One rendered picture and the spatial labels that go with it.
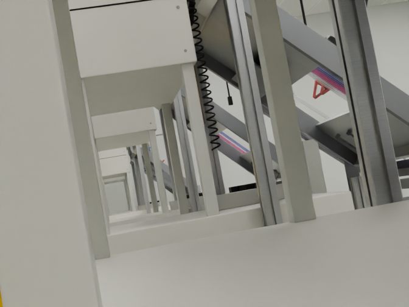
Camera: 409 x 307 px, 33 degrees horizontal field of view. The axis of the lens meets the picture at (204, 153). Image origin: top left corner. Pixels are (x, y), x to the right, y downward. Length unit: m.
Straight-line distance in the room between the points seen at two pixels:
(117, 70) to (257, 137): 0.37
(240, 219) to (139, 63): 0.45
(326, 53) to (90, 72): 0.59
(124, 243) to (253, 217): 0.32
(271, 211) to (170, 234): 0.25
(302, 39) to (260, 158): 0.33
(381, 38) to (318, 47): 9.08
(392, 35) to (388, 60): 0.40
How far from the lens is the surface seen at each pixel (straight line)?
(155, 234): 1.67
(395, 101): 1.84
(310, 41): 1.79
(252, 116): 1.68
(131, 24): 1.73
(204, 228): 1.68
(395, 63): 10.86
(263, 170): 1.67
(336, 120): 2.28
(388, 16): 10.99
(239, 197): 2.04
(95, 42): 1.72
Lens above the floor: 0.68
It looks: 3 degrees up
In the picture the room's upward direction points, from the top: 10 degrees counter-clockwise
